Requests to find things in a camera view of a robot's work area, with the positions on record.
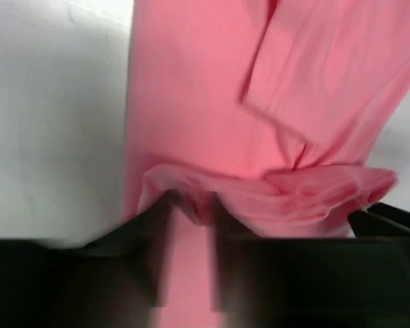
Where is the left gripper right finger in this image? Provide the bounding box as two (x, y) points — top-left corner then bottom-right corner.
(212, 197), (410, 327)

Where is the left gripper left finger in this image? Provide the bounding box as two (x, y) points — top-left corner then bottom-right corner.
(0, 191), (178, 328)

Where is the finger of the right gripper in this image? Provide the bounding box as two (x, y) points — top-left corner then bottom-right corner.
(347, 202), (410, 238)

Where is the pink t-shirt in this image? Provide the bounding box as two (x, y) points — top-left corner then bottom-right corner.
(122, 0), (410, 328)

